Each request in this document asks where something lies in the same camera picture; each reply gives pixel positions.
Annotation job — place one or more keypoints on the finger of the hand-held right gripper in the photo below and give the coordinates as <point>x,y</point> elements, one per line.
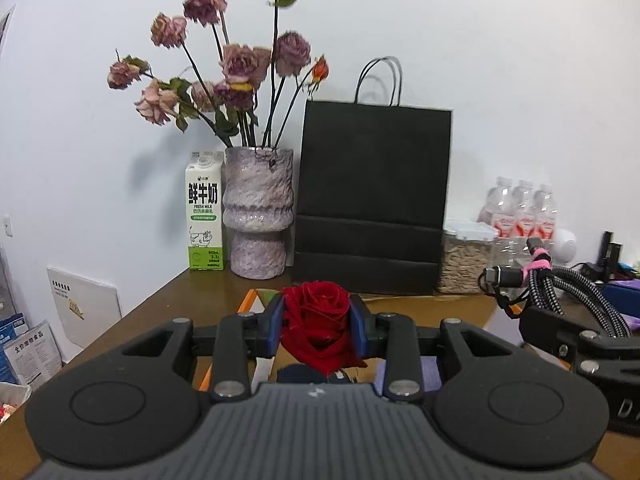
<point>550,332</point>

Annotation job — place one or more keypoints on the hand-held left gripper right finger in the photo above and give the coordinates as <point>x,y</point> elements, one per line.
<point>356,329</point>

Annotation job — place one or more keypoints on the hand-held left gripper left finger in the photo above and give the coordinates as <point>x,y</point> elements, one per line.
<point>276,327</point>

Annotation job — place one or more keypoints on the red rose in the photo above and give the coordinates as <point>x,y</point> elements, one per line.
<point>317,320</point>

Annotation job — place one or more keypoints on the orange cardboard box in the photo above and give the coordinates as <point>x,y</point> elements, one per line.
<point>430,305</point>

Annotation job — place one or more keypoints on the wooden desktop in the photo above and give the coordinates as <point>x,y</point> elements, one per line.
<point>160,305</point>

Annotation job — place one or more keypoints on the purple plastic bag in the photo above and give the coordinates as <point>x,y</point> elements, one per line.
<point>632,323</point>

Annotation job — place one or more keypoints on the clear glass jar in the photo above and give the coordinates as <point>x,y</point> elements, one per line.
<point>510,260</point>

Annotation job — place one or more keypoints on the pale purple pad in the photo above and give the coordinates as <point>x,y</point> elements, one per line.
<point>431,372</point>

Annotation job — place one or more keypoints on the white round speaker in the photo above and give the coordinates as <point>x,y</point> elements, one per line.
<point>566,245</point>

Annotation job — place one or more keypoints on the black stand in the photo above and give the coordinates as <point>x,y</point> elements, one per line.
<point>610,255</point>

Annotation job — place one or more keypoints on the clear jar of grains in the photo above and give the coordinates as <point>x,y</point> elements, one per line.
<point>462,265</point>

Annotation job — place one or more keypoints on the red label water bottle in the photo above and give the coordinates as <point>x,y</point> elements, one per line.
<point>525,215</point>
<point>500,215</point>
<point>546,217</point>

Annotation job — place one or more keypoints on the purple ceramic vase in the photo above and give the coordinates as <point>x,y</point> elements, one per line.
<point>257,210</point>

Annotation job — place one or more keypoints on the green white milk carton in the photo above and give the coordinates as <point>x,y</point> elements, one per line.
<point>205,220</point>

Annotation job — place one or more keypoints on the black paper bag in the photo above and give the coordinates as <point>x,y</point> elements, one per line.
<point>372,195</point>

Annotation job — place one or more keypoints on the white printed pamphlet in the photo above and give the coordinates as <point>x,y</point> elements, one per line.
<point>37,360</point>

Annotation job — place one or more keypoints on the dried rose bouquet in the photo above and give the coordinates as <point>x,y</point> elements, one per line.
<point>240,62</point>

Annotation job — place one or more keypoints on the blue pamphlet box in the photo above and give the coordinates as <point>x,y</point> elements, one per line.
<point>10,355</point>

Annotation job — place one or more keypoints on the clear plastic bag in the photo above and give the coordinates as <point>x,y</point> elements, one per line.
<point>12,402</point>

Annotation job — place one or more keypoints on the wall socket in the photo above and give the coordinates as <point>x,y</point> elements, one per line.
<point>6,226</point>

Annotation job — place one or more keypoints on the wall poster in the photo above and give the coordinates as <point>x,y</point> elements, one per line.
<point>6,25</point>

